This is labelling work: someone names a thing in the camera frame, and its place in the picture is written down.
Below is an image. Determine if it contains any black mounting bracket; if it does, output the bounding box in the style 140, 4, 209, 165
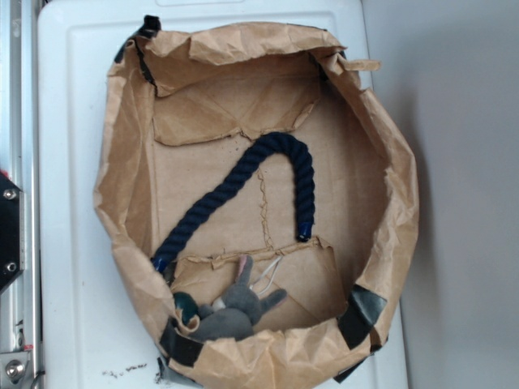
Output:
0, 169, 24, 293

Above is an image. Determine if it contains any brown paper bag bin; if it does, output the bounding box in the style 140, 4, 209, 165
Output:
94, 18, 419, 388

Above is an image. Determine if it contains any dark green round object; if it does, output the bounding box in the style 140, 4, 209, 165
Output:
173, 292, 199, 326

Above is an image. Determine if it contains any white thin cord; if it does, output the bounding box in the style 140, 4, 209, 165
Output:
250, 255, 284, 296

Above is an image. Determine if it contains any grey plush rabbit toy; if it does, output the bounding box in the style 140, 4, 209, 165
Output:
191, 255, 288, 342

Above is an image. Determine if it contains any aluminium frame rail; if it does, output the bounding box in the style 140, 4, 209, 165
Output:
1, 1, 45, 388

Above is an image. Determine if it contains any dark blue twisted rope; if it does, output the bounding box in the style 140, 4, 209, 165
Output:
151, 130, 316, 275

